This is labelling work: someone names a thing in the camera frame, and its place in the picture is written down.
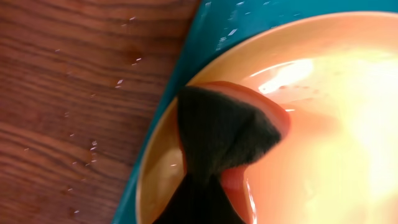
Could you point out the green and red sponge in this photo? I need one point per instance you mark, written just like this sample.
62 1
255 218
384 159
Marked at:
219 132

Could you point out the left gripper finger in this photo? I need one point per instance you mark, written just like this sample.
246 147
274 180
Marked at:
195 203

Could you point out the green rimmed plate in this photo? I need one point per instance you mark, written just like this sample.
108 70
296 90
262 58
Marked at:
329 85

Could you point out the teal plastic serving tray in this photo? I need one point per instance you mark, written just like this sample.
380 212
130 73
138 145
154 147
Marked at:
218 26

